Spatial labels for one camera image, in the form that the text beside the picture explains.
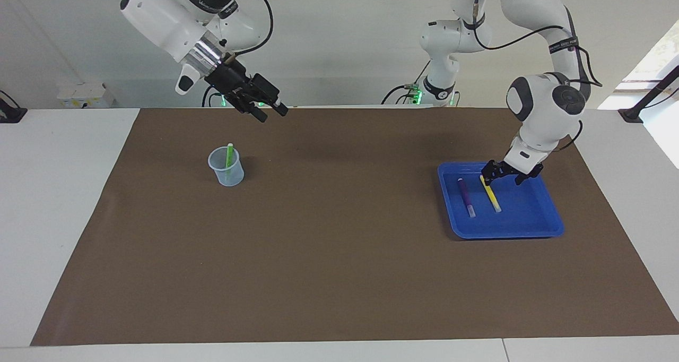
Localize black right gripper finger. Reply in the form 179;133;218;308
233;99;268;123
250;74;290;117

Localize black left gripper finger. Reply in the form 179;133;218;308
481;160;502;186
516;164;544;185

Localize yellow marker pen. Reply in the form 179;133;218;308
480;174;502;213

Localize purple marker pen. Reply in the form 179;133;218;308
458;178;476;218

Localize blue plastic tray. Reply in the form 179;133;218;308
437;161;565;240

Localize translucent plastic cup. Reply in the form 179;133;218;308
208;146;245;187

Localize white box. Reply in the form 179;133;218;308
57;82;115;109

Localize black clamp stand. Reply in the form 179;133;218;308
618;65;679;124

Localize brown table mat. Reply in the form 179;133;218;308
30;106;679;347

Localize black table-edge device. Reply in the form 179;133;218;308
0;90;27;124

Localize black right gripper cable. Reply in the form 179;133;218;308
225;0;274;60

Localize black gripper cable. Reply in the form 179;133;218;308
225;0;274;60
471;0;603;153

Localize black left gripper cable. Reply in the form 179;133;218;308
471;0;603;153

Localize black left base cable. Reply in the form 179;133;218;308
381;59;431;106

